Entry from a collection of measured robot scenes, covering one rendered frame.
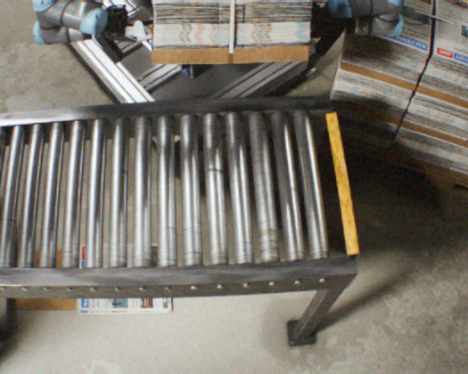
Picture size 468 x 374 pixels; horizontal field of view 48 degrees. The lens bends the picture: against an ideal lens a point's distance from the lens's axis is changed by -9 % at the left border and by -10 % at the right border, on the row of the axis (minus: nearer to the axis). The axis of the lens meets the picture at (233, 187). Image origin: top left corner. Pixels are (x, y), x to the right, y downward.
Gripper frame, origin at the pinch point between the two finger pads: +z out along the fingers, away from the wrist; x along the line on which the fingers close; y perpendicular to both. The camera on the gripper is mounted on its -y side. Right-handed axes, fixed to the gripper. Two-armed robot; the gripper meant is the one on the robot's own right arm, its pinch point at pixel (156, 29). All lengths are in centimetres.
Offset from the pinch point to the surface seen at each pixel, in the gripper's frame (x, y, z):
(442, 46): 14, -11, 93
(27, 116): -5.9, -22.8, -40.9
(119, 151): -19.0, -28.0, -11.1
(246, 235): -43, -38, 22
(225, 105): -6.1, -22.7, 19.0
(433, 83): 15, -27, 93
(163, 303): -9, -109, -5
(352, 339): -27, -117, 68
